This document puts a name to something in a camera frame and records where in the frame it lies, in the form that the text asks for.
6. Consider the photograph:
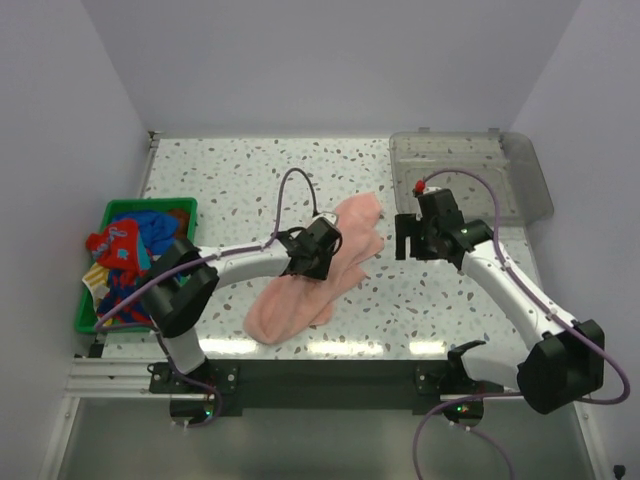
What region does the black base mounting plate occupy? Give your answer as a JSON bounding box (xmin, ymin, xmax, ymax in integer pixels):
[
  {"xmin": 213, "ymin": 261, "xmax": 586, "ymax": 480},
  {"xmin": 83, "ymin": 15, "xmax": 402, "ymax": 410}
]
[{"xmin": 147, "ymin": 360, "xmax": 502, "ymax": 420}]

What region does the aluminium frame rail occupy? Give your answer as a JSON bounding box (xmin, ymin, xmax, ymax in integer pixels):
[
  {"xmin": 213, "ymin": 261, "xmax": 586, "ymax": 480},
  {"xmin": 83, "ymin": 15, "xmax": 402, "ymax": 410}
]
[{"xmin": 65, "ymin": 132, "xmax": 243, "ymax": 398}]

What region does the red patterned towel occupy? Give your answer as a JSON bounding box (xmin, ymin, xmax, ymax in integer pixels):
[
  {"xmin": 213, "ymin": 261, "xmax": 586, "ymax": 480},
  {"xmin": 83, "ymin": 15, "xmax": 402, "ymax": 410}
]
[{"xmin": 85, "ymin": 219, "xmax": 151, "ymax": 274}]

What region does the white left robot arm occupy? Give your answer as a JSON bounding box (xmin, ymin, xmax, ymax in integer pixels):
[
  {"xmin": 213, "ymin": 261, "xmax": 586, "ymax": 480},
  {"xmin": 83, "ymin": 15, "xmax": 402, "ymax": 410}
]
[{"xmin": 137, "ymin": 212, "xmax": 342, "ymax": 393}]

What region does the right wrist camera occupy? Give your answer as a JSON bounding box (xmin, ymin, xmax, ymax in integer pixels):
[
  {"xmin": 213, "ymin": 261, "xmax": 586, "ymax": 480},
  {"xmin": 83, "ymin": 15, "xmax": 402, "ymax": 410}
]
[{"xmin": 412, "ymin": 180, "xmax": 441, "ymax": 198}]

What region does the blue towel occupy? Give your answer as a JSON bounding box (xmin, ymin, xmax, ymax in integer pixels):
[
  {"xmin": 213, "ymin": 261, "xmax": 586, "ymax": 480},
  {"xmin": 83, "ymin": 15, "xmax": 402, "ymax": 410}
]
[{"xmin": 112, "ymin": 210, "xmax": 179, "ymax": 257}]

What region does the brown towel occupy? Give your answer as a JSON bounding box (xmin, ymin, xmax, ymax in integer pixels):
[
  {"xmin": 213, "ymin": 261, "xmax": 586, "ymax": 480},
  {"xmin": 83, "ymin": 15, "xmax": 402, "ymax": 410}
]
[{"xmin": 167, "ymin": 208, "xmax": 190, "ymax": 238}]

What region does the green plastic bin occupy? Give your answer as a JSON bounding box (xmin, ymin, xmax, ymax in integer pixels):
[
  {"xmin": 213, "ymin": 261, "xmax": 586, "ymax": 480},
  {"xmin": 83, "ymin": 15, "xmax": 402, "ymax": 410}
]
[{"xmin": 74, "ymin": 197, "xmax": 197, "ymax": 334}]

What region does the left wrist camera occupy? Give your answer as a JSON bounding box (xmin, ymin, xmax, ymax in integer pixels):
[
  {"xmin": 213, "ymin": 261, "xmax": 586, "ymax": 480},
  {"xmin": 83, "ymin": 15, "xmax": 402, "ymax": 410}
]
[{"xmin": 314, "ymin": 212, "xmax": 338, "ymax": 226}]

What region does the pink towel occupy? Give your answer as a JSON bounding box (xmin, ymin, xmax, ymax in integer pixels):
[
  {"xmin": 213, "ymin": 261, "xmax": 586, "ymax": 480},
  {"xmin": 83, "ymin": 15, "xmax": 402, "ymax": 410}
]
[{"xmin": 244, "ymin": 192, "xmax": 384, "ymax": 345}]

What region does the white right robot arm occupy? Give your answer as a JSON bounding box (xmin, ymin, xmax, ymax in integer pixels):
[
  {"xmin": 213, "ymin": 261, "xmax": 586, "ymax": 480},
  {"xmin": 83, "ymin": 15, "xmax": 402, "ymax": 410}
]
[{"xmin": 395, "ymin": 185, "xmax": 605, "ymax": 414}]

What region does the yellow striped towel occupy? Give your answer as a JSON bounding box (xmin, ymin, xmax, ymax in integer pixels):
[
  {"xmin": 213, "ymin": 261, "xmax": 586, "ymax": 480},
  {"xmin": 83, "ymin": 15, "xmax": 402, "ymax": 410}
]
[{"xmin": 82, "ymin": 263, "xmax": 110, "ymax": 302}]

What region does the clear plastic container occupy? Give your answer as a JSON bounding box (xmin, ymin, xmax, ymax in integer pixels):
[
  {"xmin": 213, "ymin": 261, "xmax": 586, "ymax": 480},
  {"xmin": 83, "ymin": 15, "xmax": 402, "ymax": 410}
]
[{"xmin": 389, "ymin": 130, "xmax": 554, "ymax": 227}]

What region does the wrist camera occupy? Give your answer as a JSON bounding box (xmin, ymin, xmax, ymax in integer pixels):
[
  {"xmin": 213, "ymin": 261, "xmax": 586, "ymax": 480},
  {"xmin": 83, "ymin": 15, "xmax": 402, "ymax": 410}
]
[
  {"xmin": 412, "ymin": 180, "xmax": 441, "ymax": 198},
  {"xmin": 314, "ymin": 212, "xmax": 338, "ymax": 226}
]

